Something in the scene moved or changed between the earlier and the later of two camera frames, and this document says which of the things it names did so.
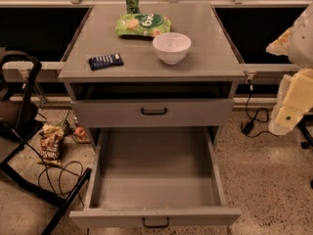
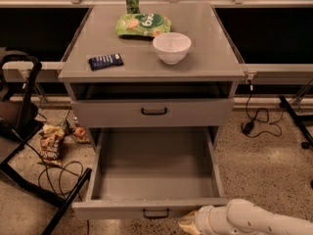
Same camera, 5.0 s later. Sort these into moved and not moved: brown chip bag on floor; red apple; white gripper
Moved: white gripper
Not moved: brown chip bag on floor; red apple
